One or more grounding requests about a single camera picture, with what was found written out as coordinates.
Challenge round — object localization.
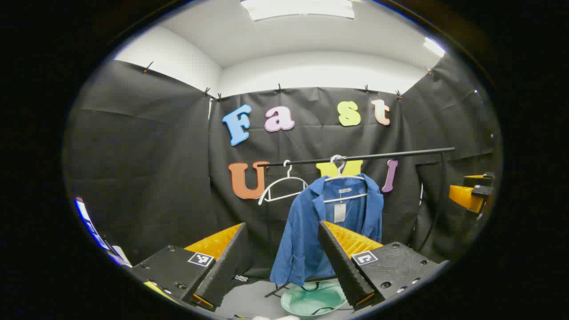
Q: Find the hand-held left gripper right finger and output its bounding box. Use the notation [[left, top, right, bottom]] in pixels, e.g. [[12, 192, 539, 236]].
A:
[[317, 220, 449, 312]]

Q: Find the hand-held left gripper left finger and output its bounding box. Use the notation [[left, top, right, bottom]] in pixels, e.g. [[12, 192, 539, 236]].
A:
[[132, 222, 249, 312]]

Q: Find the blue corduroy shirt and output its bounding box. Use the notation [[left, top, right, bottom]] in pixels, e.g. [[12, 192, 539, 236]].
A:
[[270, 173, 385, 286]]

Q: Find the black clothes rack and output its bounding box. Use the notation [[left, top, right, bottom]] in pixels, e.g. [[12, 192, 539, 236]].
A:
[[258, 147, 456, 298]]

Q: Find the white plastic hanger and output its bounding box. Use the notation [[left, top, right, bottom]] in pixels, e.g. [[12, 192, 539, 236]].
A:
[[258, 160, 309, 206], [323, 154, 369, 204]]

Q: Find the black backdrop cloth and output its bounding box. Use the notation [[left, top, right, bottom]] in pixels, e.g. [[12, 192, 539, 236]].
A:
[[62, 53, 503, 285]]

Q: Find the ceiling light panel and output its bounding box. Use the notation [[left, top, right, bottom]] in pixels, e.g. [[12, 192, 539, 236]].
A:
[[423, 37, 446, 57], [240, 0, 355, 21]]

